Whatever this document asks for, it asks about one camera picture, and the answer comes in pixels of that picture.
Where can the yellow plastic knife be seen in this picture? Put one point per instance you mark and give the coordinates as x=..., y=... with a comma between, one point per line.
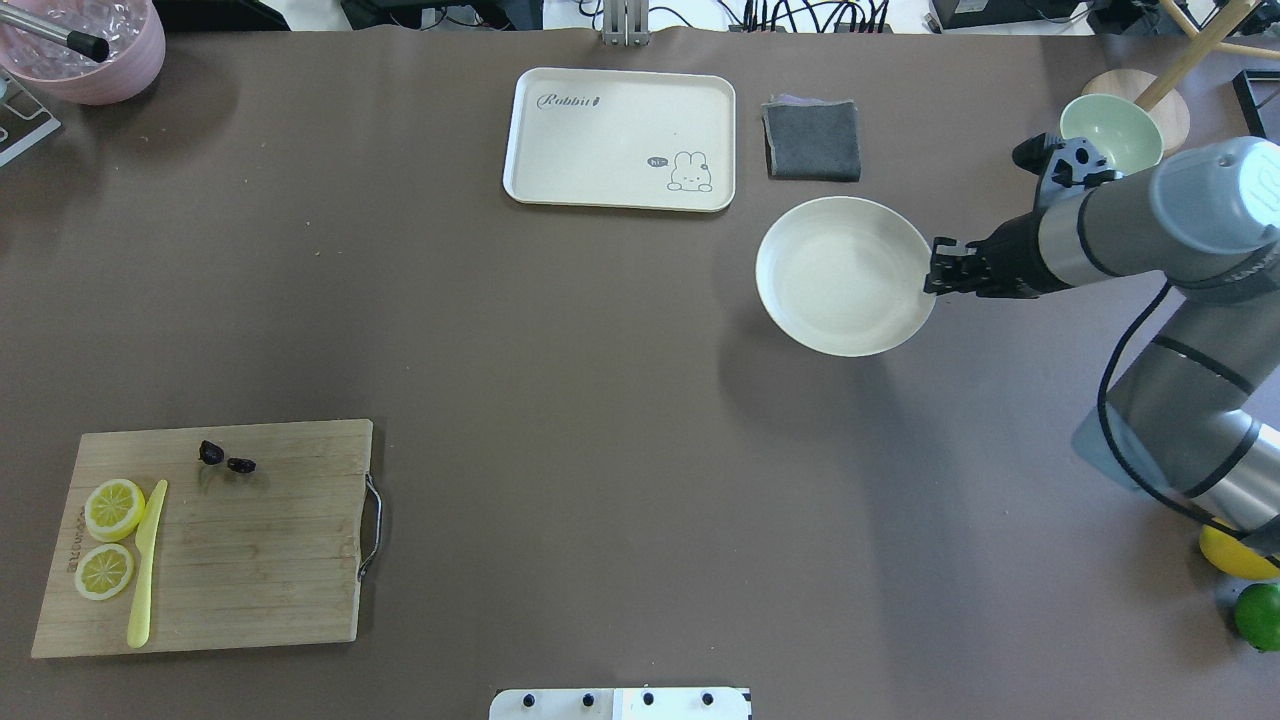
x=145, y=540

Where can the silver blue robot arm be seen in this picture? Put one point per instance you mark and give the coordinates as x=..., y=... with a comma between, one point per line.
x=1169, y=415

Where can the metal black-tipped muddler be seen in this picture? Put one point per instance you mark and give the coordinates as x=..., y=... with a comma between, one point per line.
x=93, y=47

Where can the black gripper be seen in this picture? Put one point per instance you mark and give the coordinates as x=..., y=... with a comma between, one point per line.
x=1010, y=258

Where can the cream rabbit tray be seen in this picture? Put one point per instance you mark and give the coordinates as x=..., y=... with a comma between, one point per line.
x=622, y=139

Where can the aluminium frame post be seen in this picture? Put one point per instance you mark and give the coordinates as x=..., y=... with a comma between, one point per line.
x=625, y=23

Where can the pink bowl of ice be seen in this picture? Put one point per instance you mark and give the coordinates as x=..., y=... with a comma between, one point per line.
x=136, y=36

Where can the grey folded cloth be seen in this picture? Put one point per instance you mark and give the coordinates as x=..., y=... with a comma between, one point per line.
x=812, y=140

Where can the yellow lemon right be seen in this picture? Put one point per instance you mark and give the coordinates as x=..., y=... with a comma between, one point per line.
x=1231, y=557

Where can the lemon slice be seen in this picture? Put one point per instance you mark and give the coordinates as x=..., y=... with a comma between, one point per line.
x=113, y=510
x=104, y=572

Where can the white round plate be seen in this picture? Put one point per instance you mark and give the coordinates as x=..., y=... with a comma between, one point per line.
x=844, y=276

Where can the green bowl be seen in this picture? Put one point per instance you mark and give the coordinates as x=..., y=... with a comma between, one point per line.
x=1127, y=135

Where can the lemon slice left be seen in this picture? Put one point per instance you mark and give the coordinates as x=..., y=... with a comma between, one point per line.
x=113, y=510

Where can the green lime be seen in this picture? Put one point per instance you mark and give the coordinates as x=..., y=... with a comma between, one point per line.
x=1256, y=616

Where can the lemon slice right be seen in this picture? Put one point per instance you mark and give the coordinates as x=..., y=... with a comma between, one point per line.
x=104, y=572

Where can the wooden stand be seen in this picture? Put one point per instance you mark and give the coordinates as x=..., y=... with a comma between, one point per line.
x=1159, y=94

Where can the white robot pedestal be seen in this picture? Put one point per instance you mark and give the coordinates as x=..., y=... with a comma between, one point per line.
x=664, y=702

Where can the dark cherry left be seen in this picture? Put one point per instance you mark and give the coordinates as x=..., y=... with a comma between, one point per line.
x=210, y=454

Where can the white cup rack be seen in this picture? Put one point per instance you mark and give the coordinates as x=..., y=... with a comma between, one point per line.
x=25, y=121

